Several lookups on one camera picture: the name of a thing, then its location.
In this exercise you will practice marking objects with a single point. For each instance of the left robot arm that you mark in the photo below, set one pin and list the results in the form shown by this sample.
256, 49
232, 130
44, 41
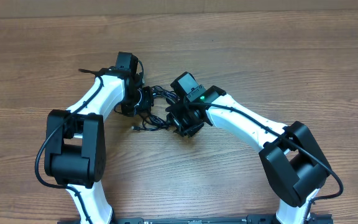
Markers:
73, 155

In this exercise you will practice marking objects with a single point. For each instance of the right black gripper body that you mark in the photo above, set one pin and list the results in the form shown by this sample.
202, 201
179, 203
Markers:
179, 121

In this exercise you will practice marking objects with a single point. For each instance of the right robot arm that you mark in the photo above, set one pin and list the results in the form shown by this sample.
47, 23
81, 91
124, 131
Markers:
294, 163

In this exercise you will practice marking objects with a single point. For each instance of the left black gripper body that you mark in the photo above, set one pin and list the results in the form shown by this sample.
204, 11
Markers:
138, 101

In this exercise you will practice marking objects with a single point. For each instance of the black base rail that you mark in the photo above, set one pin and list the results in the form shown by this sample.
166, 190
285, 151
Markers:
197, 221

